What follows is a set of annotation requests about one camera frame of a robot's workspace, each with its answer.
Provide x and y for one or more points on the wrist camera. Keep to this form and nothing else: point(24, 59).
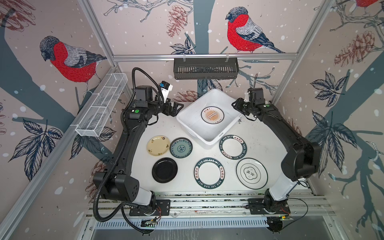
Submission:
point(256, 96)
point(166, 88)

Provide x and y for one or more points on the cream yellow small plate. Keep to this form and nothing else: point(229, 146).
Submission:
point(158, 145)

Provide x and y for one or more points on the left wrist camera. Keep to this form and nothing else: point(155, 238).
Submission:
point(166, 88)

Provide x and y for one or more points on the orange sunburst plate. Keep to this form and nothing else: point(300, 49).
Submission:
point(212, 115)

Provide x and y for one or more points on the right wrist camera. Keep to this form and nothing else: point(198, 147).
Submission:
point(256, 96)

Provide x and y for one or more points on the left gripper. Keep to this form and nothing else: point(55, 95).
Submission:
point(174, 112)

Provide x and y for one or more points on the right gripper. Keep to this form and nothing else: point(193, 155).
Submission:
point(239, 106)

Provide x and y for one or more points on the green rim plate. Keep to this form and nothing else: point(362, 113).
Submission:
point(209, 173)
point(233, 147)

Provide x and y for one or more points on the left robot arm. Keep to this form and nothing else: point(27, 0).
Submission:
point(115, 181)

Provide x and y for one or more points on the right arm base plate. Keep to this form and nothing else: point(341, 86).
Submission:
point(260, 206)

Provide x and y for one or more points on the green rim plate front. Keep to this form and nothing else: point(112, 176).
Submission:
point(209, 173)

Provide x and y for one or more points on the teal patterned small plate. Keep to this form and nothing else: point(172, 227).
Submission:
point(181, 148)

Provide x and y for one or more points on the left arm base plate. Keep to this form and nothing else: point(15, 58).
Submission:
point(157, 208)

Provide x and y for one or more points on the white wire mesh basket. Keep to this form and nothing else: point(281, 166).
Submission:
point(97, 115)

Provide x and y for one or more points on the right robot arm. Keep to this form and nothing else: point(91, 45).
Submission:
point(301, 161)

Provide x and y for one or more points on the white plastic bin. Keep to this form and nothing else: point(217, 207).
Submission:
point(207, 135)

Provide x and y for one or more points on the horizontal aluminium frame bar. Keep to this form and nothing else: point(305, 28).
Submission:
point(257, 56)

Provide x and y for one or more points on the black round plate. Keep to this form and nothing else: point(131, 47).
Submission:
point(164, 170)

